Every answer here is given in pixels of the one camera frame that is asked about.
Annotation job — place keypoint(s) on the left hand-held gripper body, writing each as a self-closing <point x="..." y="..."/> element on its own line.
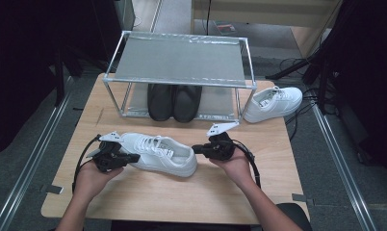
<point x="109" y="157"/>

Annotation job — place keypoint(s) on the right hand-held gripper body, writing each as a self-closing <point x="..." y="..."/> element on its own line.
<point x="222" y="147"/>

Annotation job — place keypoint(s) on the white sneaker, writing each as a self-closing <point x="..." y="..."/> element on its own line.
<point x="278" y="106"/>
<point x="169" y="163"/>

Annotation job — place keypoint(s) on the black slipper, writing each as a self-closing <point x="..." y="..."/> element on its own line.
<point x="186" y="104"/>
<point x="159" y="102"/>

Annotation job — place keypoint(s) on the metal shoe rack grey shelves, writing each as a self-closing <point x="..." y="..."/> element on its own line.
<point x="182" y="57"/>

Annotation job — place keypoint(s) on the person's right hand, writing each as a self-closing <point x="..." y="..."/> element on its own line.
<point x="238" y="170"/>

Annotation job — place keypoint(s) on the person's left hand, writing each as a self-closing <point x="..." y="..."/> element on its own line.
<point x="90" y="181"/>

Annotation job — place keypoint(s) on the grey tape strip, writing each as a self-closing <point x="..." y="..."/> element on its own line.
<point x="302" y="199"/>
<point x="53" y="189"/>

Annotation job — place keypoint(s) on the person's dark clothing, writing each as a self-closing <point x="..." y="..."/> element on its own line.
<point x="182" y="227"/>

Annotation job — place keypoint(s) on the black stand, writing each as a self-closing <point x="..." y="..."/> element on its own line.
<point x="59" y="80"/>
<point x="323" y="83"/>

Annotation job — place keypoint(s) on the person's right leg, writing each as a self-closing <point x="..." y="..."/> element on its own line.
<point x="296" y="218"/>

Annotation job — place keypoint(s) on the red book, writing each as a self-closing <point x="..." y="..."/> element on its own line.
<point x="226" y="28"/>

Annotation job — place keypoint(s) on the dark curtain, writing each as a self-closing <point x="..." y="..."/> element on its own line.
<point x="21" y="64"/>
<point x="368" y="80"/>

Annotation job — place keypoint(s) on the light wooden cabinet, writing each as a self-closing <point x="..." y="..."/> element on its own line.
<point x="246" y="16"/>

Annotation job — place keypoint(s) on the metal floor rail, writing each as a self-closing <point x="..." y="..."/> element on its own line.
<point x="28" y="179"/>
<point x="342" y="173"/>
<point x="156" y="14"/>

